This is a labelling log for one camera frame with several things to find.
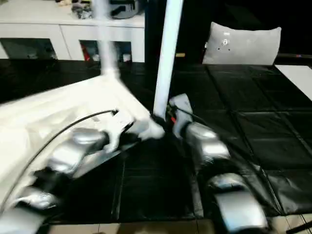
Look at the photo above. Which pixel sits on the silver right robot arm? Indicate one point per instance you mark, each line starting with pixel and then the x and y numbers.
pixel 214 165

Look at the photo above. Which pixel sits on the white plastic table top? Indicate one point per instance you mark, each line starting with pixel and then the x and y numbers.
pixel 44 117

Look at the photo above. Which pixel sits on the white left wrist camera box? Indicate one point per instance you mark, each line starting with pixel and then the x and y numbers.
pixel 117 129

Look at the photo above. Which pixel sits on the black work mat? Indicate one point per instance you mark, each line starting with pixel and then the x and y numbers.
pixel 253 117

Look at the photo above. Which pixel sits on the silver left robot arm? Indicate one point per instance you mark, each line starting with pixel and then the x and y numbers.
pixel 58 170

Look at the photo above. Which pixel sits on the grey black bag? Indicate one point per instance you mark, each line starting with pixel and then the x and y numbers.
pixel 112 7

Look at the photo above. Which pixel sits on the small yellow tag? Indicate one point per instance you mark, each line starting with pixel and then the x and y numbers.
pixel 180 54

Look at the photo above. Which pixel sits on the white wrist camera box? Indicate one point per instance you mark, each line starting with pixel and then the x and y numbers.
pixel 117 129
pixel 180 112

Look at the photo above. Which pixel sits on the white flat board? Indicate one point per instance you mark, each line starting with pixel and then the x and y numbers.
pixel 297 78

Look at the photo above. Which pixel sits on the white cabinet with glass doors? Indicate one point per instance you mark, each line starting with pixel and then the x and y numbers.
pixel 48 27

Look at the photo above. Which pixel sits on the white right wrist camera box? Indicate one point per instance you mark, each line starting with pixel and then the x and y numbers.
pixel 180 112

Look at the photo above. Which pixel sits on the grey pillow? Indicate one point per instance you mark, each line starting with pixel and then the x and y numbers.
pixel 241 44

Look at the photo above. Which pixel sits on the white plastic table leg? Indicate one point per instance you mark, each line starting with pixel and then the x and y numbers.
pixel 105 39
pixel 168 53

